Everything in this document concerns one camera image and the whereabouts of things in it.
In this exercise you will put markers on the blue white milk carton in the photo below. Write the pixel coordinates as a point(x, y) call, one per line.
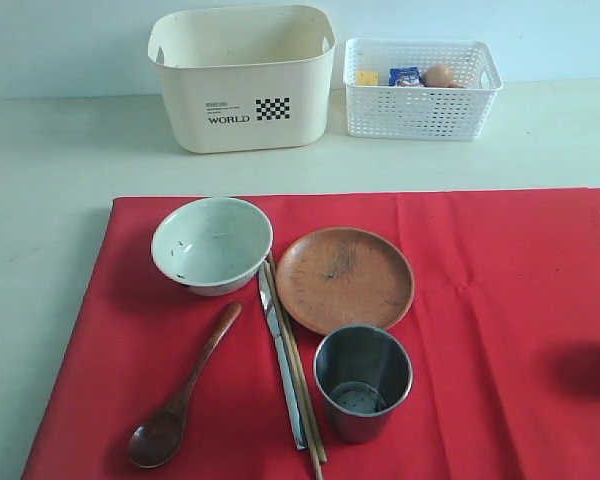
point(405, 77)

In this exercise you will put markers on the pale green ceramic bowl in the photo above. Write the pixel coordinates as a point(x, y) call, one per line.
point(212, 246)

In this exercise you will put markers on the wooden chopstick right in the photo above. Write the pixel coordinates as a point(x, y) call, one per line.
point(307, 412)

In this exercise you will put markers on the silver table knife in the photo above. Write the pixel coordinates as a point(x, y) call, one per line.
point(272, 321)

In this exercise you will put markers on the red table cloth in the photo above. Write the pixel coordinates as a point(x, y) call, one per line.
point(503, 333)

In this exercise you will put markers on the brown egg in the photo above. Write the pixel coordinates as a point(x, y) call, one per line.
point(438, 76)

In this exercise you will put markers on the brown wooden plate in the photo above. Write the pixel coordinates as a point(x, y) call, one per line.
point(339, 276)

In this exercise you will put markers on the cream plastic bin WORLD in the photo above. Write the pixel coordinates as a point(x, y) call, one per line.
point(241, 78)

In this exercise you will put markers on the yellow cheese wedge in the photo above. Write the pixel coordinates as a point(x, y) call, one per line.
point(367, 78)

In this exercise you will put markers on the dark wooden spoon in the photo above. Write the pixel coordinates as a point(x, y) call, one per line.
point(160, 436)

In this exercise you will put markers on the wooden chopstick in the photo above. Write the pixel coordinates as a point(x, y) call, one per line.
point(317, 467)
point(307, 412)

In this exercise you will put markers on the wooden chopstick left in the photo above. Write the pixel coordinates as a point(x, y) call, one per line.
point(317, 467)

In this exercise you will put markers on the stainless steel cup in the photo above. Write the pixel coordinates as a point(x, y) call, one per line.
point(363, 374)

